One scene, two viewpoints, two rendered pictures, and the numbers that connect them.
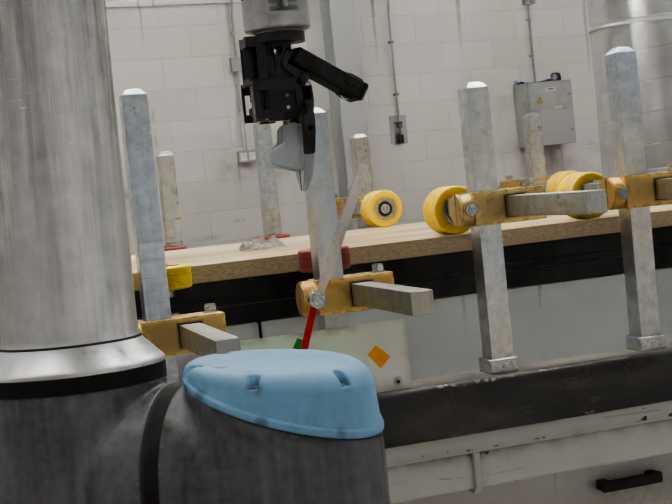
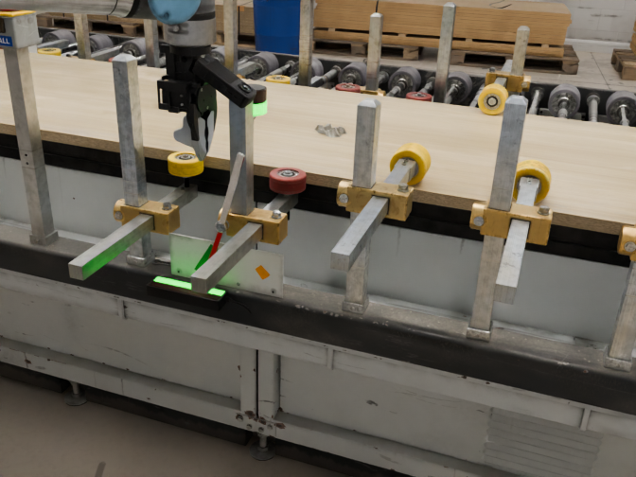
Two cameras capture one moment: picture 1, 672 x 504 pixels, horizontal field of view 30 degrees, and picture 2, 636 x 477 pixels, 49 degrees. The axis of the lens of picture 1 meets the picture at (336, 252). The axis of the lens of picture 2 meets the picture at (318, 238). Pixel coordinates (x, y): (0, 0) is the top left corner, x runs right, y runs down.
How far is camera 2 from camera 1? 1.27 m
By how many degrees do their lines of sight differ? 41
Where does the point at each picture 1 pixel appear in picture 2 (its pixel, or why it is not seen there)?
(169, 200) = (372, 48)
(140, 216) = (122, 141)
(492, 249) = not seen: hidden behind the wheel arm
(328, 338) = not seen: hidden behind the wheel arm
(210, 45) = not seen: outside the picture
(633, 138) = (503, 180)
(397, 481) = (276, 343)
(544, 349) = (456, 283)
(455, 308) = (392, 235)
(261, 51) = (170, 58)
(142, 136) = (123, 90)
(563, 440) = (397, 364)
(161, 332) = (131, 214)
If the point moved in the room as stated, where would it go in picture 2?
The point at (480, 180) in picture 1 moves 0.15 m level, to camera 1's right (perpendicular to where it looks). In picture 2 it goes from (357, 178) to (429, 199)
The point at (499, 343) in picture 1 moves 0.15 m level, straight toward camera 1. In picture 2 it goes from (352, 292) to (299, 321)
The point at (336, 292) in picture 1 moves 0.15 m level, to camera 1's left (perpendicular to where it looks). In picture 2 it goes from (238, 224) to (185, 204)
